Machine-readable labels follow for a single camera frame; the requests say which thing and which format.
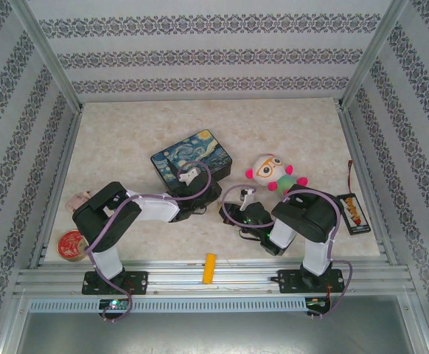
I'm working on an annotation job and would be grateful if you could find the starry night painting box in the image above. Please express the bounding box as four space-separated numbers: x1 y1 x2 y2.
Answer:
150 128 234 192

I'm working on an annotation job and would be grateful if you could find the yellow block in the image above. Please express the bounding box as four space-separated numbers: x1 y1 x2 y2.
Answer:
202 252 217 285

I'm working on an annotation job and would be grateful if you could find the white plush toy with glasses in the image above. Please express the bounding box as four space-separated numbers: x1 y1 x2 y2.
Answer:
245 153 310 196

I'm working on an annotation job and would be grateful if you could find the pink toy house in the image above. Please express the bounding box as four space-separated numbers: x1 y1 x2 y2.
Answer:
66 190 94 213

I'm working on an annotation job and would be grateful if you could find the grey metal panel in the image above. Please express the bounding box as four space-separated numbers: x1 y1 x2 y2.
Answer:
13 311 418 354

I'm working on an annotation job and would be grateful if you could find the round red tin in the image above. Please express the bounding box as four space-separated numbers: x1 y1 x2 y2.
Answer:
57 229 90 262

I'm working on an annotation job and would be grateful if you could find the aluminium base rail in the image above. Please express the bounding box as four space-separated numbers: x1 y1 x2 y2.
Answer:
13 257 417 298

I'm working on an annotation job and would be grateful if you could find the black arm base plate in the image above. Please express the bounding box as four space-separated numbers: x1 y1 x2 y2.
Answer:
277 268 343 295
83 270 150 296

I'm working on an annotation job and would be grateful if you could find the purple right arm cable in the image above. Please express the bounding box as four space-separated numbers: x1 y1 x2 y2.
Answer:
223 183 356 320

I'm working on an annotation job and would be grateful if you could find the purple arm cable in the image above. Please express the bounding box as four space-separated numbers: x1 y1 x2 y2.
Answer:
83 161 223 325
223 183 356 320

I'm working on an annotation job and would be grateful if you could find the slotted grey cable duct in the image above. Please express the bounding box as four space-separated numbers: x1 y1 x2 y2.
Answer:
28 297 334 314

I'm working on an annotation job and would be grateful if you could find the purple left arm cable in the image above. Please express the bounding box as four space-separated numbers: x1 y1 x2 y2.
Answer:
83 161 223 325

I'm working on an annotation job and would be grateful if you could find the red wire with connector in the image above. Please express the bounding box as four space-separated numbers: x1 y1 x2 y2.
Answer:
345 159 355 195

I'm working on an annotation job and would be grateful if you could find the aluminium frame post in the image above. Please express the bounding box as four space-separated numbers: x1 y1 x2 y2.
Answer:
7 0 85 111
338 0 409 110

